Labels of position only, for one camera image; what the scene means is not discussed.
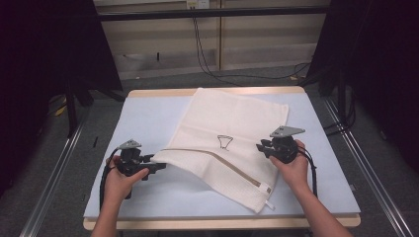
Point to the black curtain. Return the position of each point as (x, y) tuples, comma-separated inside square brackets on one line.
[(42, 65), (375, 65)]

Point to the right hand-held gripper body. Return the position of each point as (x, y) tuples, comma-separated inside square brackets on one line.
[(285, 146)]

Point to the person's left hand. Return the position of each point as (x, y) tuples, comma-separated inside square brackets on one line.
[(120, 184)]

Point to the white mesh laundry bag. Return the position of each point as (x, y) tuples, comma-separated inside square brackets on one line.
[(230, 131)]

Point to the wall power socket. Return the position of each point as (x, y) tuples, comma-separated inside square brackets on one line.
[(197, 4)]

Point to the black horizontal bar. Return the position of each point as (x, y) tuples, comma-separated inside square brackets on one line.
[(210, 13)]

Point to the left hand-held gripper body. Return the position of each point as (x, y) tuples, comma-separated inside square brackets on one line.
[(130, 161)]

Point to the metal floor rail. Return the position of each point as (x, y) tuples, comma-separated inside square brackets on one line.
[(365, 164), (52, 184)]

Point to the black metal stand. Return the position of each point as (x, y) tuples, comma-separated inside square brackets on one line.
[(70, 108)]

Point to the person's right hand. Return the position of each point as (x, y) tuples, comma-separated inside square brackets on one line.
[(293, 171)]

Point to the wooden table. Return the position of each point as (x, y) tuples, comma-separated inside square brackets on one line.
[(158, 93)]

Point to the pale blue table mat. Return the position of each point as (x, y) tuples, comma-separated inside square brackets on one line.
[(151, 115)]

